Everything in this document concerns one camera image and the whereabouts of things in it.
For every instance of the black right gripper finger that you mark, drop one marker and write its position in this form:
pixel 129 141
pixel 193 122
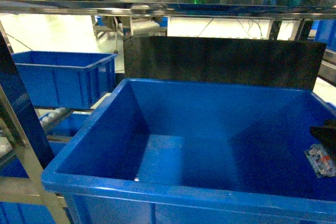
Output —
pixel 325 134

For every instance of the blue bin behind left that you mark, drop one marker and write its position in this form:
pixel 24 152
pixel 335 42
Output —
pixel 74 80

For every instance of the black back panel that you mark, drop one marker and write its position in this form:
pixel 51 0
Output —
pixel 269 63

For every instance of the large open blue bin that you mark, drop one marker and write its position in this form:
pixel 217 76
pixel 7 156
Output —
pixel 157 151

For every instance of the stainless steel shelf rail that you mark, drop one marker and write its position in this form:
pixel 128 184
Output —
pixel 166 9

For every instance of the steel perforated rack upright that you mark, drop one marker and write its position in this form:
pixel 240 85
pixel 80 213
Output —
pixel 21 126

